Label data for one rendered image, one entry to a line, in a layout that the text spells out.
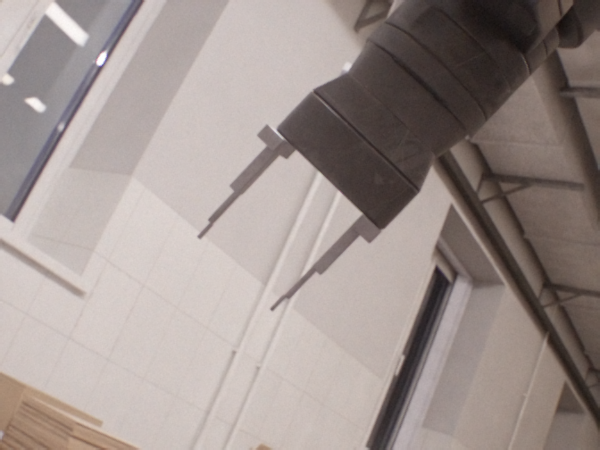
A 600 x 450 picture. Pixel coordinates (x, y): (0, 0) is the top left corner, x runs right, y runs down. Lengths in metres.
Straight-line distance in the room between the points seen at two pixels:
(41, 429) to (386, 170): 1.47
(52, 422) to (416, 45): 1.48
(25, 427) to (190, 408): 1.44
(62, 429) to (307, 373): 2.16
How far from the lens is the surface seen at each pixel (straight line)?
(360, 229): 0.36
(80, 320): 2.68
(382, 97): 0.38
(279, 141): 0.37
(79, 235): 2.75
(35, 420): 1.80
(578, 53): 3.99
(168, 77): 2.97
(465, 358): 5.61
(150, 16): 3.30
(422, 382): 5.51
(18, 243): 2.45
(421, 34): 0.37
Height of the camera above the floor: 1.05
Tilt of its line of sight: 19 degrees up
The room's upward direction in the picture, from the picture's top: 24 degrees clockwise
